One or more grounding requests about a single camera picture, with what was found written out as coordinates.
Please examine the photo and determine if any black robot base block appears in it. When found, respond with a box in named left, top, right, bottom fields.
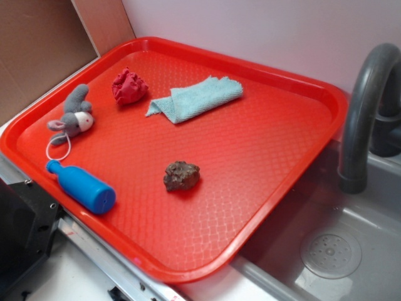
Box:
left=1, top=181, right=59, bottom=278

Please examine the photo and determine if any brown rock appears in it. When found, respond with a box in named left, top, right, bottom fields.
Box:
left=163, top=161, right=201, bottom=192

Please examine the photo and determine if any red plastic tray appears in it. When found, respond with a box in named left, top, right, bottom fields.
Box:
left=1, top=38, right=348, bottom=283

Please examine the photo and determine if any light blue folded towel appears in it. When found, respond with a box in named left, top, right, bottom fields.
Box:
left=145, top=77, right=243, bottom=124

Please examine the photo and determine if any crumpled red cloth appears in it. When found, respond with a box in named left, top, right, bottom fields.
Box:
left=112, top=67, right=148, bottom=105

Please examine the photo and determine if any blue plastic bottle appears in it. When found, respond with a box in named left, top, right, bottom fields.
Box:
left=46, top=160, right=117, bottom=214

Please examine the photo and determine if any grey plush donkey toy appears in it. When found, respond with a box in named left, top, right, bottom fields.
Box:
left=46, top=84, right=95, bottom=161

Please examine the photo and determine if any grey plastic sink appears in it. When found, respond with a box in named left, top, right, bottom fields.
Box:
left=232, top=142, right=400, bottom=300

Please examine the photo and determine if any grey curved faucet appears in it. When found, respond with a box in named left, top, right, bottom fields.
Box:
left=338, top=43, right=400, bottom=194

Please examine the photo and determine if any round sink drain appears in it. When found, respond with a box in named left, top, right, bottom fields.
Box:
left=299, top=229, right=362, bottom=279

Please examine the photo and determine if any brown cardboard panel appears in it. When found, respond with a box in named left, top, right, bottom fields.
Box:
left=1, top=1, right=135, bottom=125

